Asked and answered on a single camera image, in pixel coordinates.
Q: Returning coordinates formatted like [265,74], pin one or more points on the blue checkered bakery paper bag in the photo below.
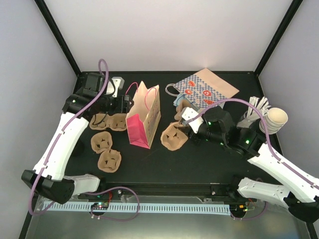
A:
[203,88]

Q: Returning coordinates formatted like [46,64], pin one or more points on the light blue paper bag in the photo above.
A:
[179,99]

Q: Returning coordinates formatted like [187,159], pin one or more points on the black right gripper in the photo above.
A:
[194,138]

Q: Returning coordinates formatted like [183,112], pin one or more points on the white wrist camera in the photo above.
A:
[189,113]
[115,84]

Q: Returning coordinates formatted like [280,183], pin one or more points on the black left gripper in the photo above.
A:
[122,106]

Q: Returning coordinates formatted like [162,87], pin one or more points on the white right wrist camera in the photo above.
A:
[189,113]

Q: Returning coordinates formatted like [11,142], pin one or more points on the tall white paper cup stack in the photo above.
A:
[275,119]

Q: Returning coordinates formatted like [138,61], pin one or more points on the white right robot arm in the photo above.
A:
[298,192]

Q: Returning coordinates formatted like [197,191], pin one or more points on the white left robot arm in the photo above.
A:
[47,177]

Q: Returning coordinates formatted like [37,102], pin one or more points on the cream pink Cakes paper bag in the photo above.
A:
[143,118]

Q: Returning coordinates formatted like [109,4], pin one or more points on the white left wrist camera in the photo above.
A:
[115,84]

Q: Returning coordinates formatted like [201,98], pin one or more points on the white slotted cable rail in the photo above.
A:
[81,206]

